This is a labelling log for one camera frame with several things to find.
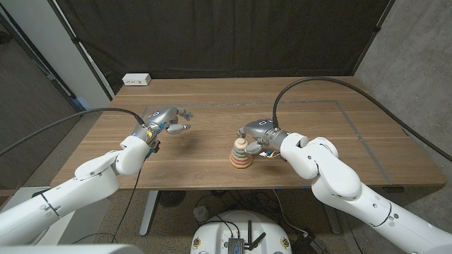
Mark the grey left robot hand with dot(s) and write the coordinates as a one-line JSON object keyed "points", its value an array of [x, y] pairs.
{"points": [[162, 115]]}

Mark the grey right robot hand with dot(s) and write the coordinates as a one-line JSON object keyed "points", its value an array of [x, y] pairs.
{"points": [[263, 128]]}

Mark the small beige hanoi disk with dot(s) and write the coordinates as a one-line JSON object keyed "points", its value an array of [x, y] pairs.
{"points": [[241, 142]]}

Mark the small grey hanoi disk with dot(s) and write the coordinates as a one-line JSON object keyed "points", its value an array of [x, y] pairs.
{"points": [[237, 150]]}

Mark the pink hanoi disk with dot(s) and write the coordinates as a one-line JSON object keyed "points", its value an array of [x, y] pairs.
{"points": [[241, 159]]}

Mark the coral red hanoi disk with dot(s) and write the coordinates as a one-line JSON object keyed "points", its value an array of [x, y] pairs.
{"points": [[241, 162]]}

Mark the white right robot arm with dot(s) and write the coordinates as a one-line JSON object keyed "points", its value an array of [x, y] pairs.
{"points": [[353, 187]]}

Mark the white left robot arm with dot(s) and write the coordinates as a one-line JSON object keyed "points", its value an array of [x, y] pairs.
{"points": [[81, 187]]}

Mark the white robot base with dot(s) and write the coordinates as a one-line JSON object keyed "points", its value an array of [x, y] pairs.
{"points": [[215, 233]]}

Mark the large orange hanoi disk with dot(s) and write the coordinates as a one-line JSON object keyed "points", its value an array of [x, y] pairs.
{"points": [[241, 166]]}

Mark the blue right wrist connector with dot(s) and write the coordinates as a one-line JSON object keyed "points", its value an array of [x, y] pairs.
{"points": [[270, 153]]}

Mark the blue wrist connector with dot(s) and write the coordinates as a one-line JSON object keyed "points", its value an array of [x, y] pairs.
{"points": [[270, 153], [149, 154]]}

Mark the blue left wrist connector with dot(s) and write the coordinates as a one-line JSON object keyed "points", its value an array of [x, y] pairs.
{"points": [[149, 154]]}

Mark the grey tape outline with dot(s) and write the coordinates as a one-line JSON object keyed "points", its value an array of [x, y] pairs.
{"points": [[229, 104]]}

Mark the white power strip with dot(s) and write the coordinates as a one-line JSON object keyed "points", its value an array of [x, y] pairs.
{"points": [[136, 79]]}

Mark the dark round floor fan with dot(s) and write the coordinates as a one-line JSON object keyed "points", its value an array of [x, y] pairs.
{"points": [[171, 197]]}

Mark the white table leg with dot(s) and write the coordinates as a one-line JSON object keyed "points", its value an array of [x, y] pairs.
{"points": [[148, 211]]}

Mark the black backdrop cloth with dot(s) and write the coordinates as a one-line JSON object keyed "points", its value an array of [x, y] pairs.
{"points": [[226, 35]]}

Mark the black backdrop stand pole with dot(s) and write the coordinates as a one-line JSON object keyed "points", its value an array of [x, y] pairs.
{"points": [[83, 53], [377, 28]]}

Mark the grey round floor object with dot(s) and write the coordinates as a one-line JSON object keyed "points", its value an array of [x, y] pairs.
{"points": [[200, 212]]}

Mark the grey antenna radio module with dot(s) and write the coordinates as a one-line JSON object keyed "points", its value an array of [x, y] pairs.
{"points": [[236, 244]]}

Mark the black power adapter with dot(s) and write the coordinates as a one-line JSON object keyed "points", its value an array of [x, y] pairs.
{"points": [[307, 243]]}

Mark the blue black foot pedal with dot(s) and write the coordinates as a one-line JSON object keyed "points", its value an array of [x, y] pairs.
{"points": [[40, 193]]}

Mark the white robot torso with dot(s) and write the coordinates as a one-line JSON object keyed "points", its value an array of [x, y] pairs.
{"points": [[70, 249]]}

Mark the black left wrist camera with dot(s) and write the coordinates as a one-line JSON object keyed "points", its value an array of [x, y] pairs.
{"points": [[154, 145]]}

